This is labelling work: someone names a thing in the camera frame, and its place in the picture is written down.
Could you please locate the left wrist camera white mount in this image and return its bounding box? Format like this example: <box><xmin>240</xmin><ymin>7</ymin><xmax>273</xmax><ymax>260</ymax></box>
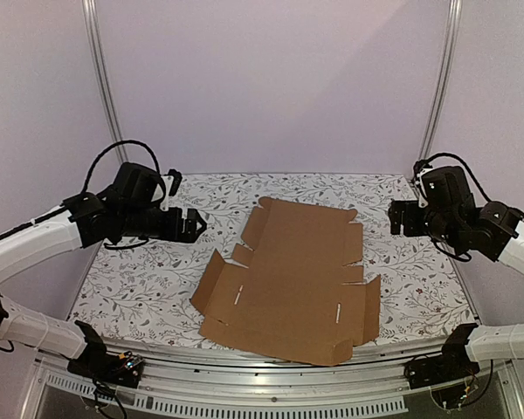
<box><xmin>153</xmin><ymin>168</ymin><xmax>183</xmax><ymax>211</ymax></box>

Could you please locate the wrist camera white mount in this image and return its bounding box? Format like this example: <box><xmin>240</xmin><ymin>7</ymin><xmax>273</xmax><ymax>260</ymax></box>
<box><xmin>153</xmin><ymin>168</ymin><xmax>183</xmax><ymax>211</ymax></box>
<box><xmin>412</xmin><ymin>160</ymin><xmax>432</xmax><ymax>208</ymax></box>

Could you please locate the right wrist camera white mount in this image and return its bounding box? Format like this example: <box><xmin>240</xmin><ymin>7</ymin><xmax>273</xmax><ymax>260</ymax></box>
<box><xmin>412</xmin><ymin>160</ymin><xmax>432</xmax><ymax>208</ymax></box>

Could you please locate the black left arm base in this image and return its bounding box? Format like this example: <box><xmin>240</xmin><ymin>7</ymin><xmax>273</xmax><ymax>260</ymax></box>
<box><xmin>67</xmin><ymin>320</ymin><xmax>144</xmax><ymax>388</ymax></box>

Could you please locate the brown cardboard box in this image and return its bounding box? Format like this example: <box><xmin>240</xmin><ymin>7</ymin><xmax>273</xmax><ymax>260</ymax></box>
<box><xmin>190</xmin><ymin>196</ymin><xmax>381</xmax><ymax>366</ymax></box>

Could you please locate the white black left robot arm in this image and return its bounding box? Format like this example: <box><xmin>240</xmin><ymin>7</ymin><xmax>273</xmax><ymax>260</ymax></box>
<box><xmin>0</xmin><ymin>162</ymin><xmax>207</xmax><ymax>379</ymax></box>

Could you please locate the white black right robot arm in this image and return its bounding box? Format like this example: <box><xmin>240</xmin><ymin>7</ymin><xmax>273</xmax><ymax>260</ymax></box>
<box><xmin>388</xmin><ymin>161</ymin><xmax>524</xmax><ymax>381</ymax></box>

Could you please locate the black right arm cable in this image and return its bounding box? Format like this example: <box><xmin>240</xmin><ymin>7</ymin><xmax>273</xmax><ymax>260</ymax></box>
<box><xmin>423</xmin><ymin>152</ymin><xmax>488</xmax><ymax>202</ymax></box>

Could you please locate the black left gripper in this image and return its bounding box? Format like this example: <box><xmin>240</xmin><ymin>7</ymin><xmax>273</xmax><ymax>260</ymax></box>
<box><xmin>120</xmin><ymin>207</ymin><xmax>207</xmax><ymax>244</ymax></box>

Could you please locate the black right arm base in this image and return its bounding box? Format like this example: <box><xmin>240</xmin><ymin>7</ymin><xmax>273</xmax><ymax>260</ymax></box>
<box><xmin>403</xmin><ymin>323</ymin><xmax>480</xmax><ymax>389</ymax></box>

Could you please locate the floral patterned table mat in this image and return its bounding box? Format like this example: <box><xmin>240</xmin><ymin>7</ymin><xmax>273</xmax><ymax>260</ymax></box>
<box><xmin>70</xmin><ymin>174</ymin><xmax>477</xmax><ymax>353</ymax></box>

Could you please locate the aluminium front rail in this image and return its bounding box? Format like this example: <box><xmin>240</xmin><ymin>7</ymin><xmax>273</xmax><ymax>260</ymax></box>
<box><xmin>22</xmin><ymin>339</ymin><xmax>524</xmax><ymax>418</ymax></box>

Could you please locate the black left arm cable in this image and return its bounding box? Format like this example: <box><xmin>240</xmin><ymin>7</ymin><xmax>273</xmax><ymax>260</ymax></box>
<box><xmin>80</xmin><ymin>139</ymin><xmax>162</xmax><ymax>193</ymax></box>

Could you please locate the right aluminium frame post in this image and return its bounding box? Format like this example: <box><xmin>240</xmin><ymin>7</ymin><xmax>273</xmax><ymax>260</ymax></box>
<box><xmin>418</xmin><ymin>0</ymin><xmax>463</xmax><ymax>160</ymax></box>

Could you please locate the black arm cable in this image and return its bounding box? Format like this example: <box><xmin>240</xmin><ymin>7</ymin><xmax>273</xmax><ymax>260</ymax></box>
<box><xmin>423</xmin><ymin>152</ymin><xmax>488</xmax><ymax>202</ymax></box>
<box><xmin>80</xmin><ymin>139</ymin><xmax>162</xmax><ymax>193</ymax></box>

